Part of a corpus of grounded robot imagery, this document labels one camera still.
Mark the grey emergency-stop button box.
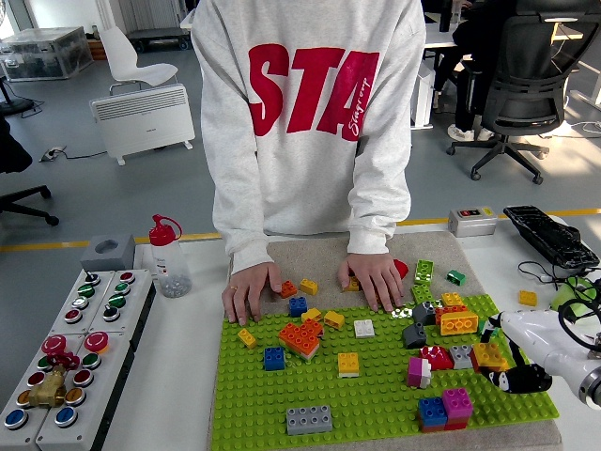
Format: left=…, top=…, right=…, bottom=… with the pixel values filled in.
left=0, top=333, right=88, bottom=451
left=35, top=330, right=137, bottom=451

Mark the black wheeled dolly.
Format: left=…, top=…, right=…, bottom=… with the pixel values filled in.
left=126, top=26, right=193, bottom=52

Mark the person's right hand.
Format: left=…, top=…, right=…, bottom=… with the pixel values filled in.
left=221, top=261, right=283, bottom=326

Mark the yellow two-by-four brick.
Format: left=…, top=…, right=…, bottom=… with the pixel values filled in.
left=439, top=309, right=481, bottom=336

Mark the black plug with cord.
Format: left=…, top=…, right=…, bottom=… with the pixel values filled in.
left=517, top=260, right=601, bottom=306

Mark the person's left hand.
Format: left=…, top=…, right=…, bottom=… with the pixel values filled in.
left=337, top=252, right=406, bottom=314

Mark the grey block round hole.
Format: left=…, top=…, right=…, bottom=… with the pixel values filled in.
left=79, top=233, right=136, bottom=272

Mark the black wrapped keyboard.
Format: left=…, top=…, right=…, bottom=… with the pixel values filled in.
left=502, top=205, right=601, bottom=270

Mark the black swivel chair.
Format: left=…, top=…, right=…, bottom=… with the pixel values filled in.
left=0, top=115, right=61, bottom=228

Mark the grey switch box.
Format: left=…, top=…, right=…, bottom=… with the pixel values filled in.
left=447, top=206, right=499, bottom=239

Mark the white plastic chair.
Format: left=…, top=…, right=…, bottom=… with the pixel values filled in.
left=98, top=25, right=179, bottom=96

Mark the clear bottle red cap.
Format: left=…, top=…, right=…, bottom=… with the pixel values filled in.
left=148, top=214, right=193, bottom=299

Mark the grey four-button control box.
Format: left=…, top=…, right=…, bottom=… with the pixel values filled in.
left=51, top=271, right=116, bottom=335
left=87, top=268, right=157, bottom=335

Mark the dark grey sloped brick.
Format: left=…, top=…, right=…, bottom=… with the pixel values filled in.
left=402, top=321, right=429, bottom=350
left=411, top=300, right=438, bottom=326

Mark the yellow on white brick stack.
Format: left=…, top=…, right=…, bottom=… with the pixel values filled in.
left=337, top=351, right=362, bottom=380

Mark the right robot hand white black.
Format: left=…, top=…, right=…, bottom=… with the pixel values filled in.
left=478, top=308, right=601, bottom=395

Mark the green studded baseplate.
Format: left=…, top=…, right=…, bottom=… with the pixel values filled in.
left=210, top=293, right=562, bottom=451

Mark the black stand base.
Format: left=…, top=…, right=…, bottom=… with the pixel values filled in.
left=0, top=74, right=37, bottom=118

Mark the grey two-by-four brick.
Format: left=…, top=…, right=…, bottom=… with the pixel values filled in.
left=449, top=344, right=475, bottom=371
left=286, top=405, right=335, bottom=438

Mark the lime green long brick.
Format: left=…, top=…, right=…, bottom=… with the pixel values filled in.
left=413, top=258, right=435, bottom=286
left=410, top=282, right=436, bottom=306

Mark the black mesh office chair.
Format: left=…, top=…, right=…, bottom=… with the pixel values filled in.
left=445, top=0, right=601, bottom=185

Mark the brass valve red handwheel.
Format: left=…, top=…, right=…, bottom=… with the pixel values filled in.
left=26, top=351, right=81, bottom=409

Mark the white computer tower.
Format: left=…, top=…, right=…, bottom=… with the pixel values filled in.
left=410, top=63, right=436, bottom=129

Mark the clear storage crate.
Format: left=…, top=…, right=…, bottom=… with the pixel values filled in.
left=0, top=26, right=94, bottom=82

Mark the seated person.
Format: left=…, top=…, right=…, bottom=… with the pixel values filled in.
left=431, top=0, right=522, bottom=142

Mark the orange layered brick stack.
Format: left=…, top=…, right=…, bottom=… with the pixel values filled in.
left=279, top=319, right=326, bottom=363

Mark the white panel heater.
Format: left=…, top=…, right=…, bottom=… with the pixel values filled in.
left=88, top=83, right=196, bottom=166

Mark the grey-brown mat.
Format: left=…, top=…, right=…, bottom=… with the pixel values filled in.
left=208, top=230, right=563, bottom=451

